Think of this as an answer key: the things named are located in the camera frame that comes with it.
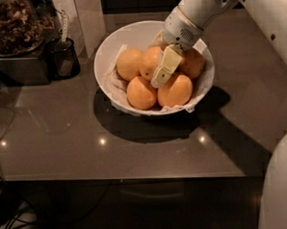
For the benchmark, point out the white tag in cup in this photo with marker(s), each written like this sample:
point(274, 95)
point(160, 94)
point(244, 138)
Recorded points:
point(65, 19)

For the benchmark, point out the white bowl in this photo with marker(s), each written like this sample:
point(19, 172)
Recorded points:
point(136, 33)

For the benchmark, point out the glass jar of granola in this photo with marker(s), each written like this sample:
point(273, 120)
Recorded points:
point(23, 24)

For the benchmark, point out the dark metal box stand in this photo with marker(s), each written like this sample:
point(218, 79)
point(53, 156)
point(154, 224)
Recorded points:
point(29, 69)

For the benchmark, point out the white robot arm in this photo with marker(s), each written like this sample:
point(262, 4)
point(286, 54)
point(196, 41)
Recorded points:
point(271, 18)

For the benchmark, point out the white paper bowl liner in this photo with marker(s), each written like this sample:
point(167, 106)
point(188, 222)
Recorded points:
point(114, 85)

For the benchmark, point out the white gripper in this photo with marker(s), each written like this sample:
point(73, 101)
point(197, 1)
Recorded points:
point(179, 33)

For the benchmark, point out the orange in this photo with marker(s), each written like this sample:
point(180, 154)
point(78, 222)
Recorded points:
point(128, 63)
point(192, 63)
point(176, 91)
point(149, 62)
point(140, 94)

